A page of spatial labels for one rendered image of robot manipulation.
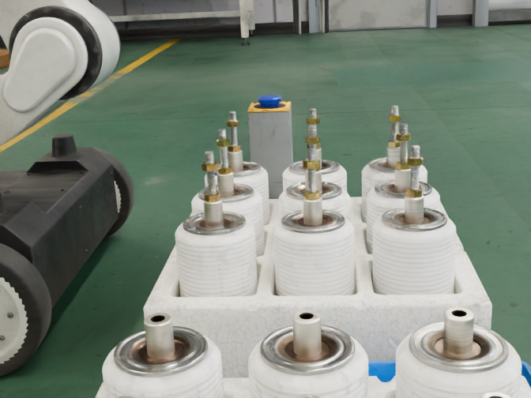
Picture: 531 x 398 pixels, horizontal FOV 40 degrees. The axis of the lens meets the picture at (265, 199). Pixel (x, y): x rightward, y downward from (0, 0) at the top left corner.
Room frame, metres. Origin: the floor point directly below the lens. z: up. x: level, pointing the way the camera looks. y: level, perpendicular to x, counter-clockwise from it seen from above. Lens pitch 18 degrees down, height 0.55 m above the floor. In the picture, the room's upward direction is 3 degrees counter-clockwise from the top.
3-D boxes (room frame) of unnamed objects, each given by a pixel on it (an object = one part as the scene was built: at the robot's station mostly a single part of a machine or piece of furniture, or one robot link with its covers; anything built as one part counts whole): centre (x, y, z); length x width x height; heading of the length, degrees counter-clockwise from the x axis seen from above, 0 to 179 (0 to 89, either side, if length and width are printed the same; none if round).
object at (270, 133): (1.22, -0.01, 0.16); 0.07 x 0.07 x 0.31; 85
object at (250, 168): (1.05, 0.04, 0.25); 0.08 x 0.08 x 0.01
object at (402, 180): (0.92, -0.18, 0.26); 0.02 x 0.02 x 0.03
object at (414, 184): (0.80, -0.17, 0.30); 0.01 x 0.01 x 0.08
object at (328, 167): (1.04, -0.08, 0.25); 0.08 x 0.08 x 0.01
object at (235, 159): (1.05, 0.04, 0.26); 0.02 x 0.02 x 0.03
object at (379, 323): (0.93, -0.07, 0.09); 0.39 x 0.39 x 0.18; 85
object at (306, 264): (0.81, -0.05, 0.16); 0.10 x 0.10 x 0.18
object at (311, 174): (0.81, -0.05, 0.30); 0.01 x 0.01 x 0.08
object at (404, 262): (0.80, -0.17, 0.16); 0.10 x 0.10 x 0.18
